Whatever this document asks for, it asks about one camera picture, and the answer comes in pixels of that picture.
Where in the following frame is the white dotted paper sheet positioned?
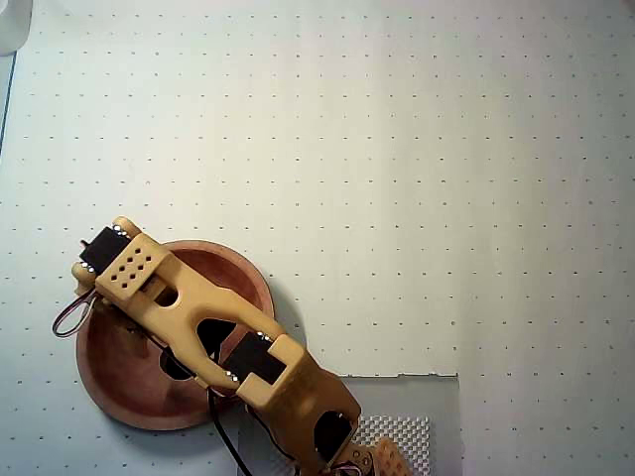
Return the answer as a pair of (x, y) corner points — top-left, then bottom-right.
(0, 0), (635, 476)

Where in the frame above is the orange gripper black servo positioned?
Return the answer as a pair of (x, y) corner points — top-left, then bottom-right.
(70, 215), (146, 295)

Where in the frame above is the brown wooden bowl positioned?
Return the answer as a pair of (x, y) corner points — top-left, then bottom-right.
(73, 239), (277, 430)

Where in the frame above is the white textured mat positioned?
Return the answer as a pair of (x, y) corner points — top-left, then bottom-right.
(346, 414), (434, 476)

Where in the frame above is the orange robot base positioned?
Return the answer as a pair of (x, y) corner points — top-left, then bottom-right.
(329, 435), (416, 476)

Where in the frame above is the red black servo cable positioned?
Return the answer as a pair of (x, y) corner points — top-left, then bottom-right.
(51, 286), (101, 339)

